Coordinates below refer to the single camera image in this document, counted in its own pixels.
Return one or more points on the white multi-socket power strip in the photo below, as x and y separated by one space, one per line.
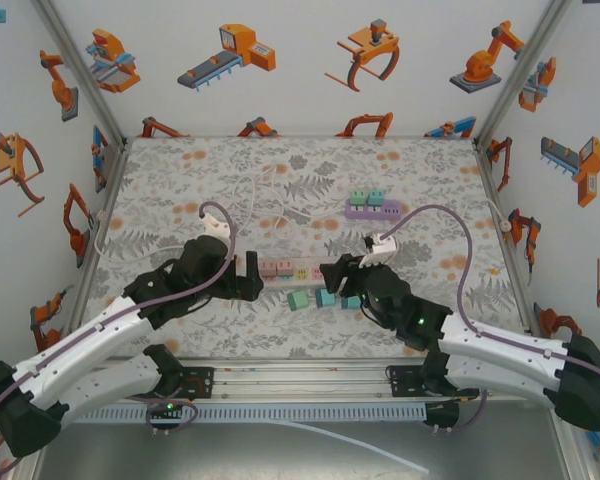
302 274

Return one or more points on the green plug adapter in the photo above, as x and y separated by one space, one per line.
297 300
357 197

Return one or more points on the purple USB power strip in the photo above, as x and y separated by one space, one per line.
380 214

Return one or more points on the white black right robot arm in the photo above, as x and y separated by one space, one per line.
480 345

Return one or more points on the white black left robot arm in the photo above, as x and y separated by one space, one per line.
80 382

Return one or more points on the floral patterned tablecloth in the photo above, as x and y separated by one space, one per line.
380 165

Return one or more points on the white plastic tube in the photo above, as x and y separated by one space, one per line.
380 450

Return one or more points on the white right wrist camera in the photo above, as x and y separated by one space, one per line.
382 247

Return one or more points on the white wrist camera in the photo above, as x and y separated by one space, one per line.
382 247
216 227

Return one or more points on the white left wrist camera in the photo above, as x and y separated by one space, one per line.
216 227

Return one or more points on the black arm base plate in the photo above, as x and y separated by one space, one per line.
402 382
202 385

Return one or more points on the aluminium mounting rail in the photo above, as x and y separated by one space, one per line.
300 382

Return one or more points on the aluminium side rail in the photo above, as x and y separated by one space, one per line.
111 180
490 180

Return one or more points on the aluminium frame post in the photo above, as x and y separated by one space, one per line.
521 70
82 70

